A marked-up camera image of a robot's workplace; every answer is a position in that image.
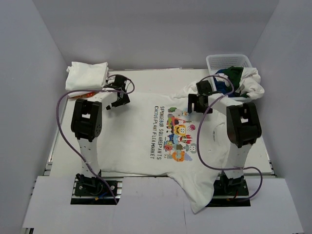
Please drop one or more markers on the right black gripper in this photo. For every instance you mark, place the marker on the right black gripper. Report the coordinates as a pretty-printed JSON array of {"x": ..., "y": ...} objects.
[{"x": 193, "y": 98}]

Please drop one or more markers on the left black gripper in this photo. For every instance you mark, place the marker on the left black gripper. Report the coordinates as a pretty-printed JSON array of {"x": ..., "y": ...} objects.
[{"x": 124, "y": 100}]

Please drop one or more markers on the blue t shirt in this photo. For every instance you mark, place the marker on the blue t shirt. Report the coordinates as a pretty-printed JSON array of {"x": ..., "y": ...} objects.
[{"x": 222, "y": 85}]

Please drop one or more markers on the dark green t shirt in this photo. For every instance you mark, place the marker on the dark green t shirt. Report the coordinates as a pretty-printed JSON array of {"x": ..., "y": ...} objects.
[{"x": 234, "y": 74}]

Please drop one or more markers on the plain white t shirt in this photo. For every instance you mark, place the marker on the plain white t shirt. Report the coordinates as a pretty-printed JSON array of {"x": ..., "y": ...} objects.
[{"x": 250, "y": 83}]

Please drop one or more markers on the white graphic print t shirt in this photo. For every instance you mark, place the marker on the white graphic print t shirt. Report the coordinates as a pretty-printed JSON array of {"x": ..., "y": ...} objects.
[{"x": 154, "y": 135}]

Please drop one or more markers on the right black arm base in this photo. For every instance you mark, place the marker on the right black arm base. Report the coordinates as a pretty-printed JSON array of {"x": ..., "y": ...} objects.
[{"x": 230, "y": 193}]

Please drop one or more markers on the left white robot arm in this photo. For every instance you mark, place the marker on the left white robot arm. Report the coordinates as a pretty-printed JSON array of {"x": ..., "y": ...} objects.
[{"x": 87, "y": 121}]

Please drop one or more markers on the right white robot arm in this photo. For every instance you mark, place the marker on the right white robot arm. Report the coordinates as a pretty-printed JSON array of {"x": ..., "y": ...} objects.
[{"x": 242, "y": 126}]

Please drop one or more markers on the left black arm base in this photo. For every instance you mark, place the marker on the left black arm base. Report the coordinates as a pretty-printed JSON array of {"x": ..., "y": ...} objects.
[{"x": 93, "y": 191}]

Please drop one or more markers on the folded shirt with orange print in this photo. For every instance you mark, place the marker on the folded shirt with orange print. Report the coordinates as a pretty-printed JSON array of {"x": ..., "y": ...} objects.
[{"x": 81, "y": 94}]

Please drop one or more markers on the top folded white shirt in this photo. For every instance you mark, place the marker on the top folded white shirt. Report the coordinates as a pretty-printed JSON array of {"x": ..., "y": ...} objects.
[{"x": 83, "y": 76}]

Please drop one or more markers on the white plastic basket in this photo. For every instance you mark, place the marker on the white plastic basket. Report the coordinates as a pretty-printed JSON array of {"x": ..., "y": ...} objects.
[{"x": 224, "y": 61}]

